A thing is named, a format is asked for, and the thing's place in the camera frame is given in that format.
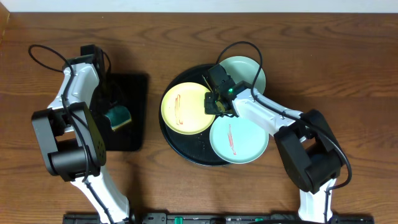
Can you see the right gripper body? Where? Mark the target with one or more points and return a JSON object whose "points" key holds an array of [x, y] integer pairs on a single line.
{"points": [[211, 106]]}

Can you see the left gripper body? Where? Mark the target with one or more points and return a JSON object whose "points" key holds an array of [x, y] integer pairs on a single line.
{"points": [[102, 101]]}

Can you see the green yellow sponge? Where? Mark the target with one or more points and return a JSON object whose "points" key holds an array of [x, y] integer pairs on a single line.
{"points": [[118, 116]]}

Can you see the yellow plate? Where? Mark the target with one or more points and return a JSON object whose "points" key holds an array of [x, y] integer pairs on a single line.
{"points": [[183, 111]]}

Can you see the light blue plate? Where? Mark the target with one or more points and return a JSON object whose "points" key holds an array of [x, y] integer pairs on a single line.
{"points": [[237, 140], [241, 68]]}

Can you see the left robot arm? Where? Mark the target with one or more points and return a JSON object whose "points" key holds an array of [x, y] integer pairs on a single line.
{"points": [[88, 117]]}

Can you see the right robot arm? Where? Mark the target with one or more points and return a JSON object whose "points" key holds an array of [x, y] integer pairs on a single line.
{"points": [[310, 153]]}

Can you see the black rectangular tray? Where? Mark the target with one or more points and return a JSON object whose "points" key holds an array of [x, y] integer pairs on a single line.
{"points": [[132, 89]]}

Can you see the black round tray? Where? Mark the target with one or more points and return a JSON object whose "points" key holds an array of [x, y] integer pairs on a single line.
{"points": [[196, 147]]}

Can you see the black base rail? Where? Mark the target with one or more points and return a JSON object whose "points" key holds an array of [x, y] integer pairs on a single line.
{"points": [[163, 218]]}

